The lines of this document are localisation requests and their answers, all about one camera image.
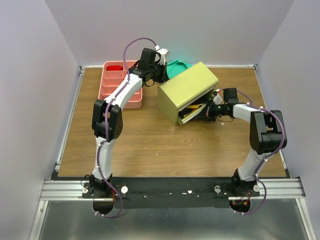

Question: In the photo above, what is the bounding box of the aluminium rail frame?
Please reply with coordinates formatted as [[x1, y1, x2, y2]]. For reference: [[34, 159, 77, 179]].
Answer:
[[31, 68, 316, 240]]

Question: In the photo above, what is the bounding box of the yellow utility knife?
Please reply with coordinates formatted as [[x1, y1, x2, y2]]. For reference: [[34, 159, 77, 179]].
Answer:
[[185, 104, 203, 110]]

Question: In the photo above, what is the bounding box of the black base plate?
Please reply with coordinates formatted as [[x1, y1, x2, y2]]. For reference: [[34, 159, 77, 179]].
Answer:
[[82, 177, 260, 209]]

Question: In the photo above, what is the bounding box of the red item back compartment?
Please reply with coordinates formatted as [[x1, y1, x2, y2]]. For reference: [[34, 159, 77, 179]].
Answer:
[[106, 65, 123, 71]]

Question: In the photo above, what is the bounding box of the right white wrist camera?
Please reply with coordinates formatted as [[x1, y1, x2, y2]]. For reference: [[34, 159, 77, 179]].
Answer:
[[212, 89, 223, 105]]

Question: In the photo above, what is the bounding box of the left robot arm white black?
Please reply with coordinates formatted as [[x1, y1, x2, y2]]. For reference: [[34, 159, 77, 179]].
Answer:
[[89, 45, 170, 198]]

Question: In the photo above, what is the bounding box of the olive green drawer cabinet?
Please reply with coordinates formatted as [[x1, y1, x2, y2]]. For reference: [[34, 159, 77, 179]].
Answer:
[[157, 62, 219, 126]]

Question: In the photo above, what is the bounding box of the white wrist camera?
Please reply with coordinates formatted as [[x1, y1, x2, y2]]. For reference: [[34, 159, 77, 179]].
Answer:
[[154, 44, 170, 66], [212, 89, 223, 105]]

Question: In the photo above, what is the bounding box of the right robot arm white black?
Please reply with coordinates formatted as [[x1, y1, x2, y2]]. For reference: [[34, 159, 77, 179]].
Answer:
[[205, 88, 287, 196]]

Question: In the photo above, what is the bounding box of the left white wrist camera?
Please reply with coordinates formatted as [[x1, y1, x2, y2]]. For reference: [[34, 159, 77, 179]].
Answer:
[[154, 44, 170, 66]]

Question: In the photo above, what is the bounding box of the green cloth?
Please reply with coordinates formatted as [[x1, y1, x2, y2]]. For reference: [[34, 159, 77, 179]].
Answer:
[[166, 60, 193, 79]]

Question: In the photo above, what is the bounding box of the pink compartment tray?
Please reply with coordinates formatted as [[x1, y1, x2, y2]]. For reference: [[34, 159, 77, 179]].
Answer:
[[98, 60, 143, 109]]

